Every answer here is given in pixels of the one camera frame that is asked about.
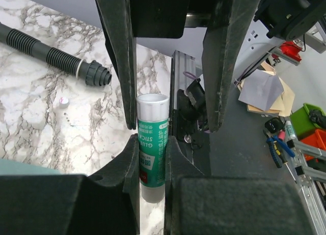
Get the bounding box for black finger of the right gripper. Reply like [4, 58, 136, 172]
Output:
[202, 0, 260, 132]
[95, 0, 137, 130]

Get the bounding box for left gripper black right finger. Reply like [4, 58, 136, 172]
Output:
[164, 136, 204, 234]

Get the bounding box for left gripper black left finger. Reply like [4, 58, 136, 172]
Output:
[89, 134, 140, 234]

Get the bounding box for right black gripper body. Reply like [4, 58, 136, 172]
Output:
[130, 0, 216, 39]

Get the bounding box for green white glue stick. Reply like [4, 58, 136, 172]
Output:
[137, 94, 169, 203]

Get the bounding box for white glue stick cap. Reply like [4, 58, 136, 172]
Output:
[54, 97, 70, 109]

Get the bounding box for teal paper envelope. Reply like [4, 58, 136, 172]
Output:
[0, 159, 61, 175]

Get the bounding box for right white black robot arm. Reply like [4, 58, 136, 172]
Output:
[95, 0, 325, 132]

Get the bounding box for stack of paper envelopes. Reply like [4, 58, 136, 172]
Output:
[237, 62, 295, 117]

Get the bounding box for green plastic bin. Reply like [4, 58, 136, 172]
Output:
[290, 103, 325, 140]

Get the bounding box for orange plastic bin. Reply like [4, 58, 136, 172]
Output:
[302, 129, 326, 151]

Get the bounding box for black corrugated hose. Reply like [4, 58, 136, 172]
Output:
[0, 22, 113, 87]

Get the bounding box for blue handled pliers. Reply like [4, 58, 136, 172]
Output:
[263, 130, 295, 168]

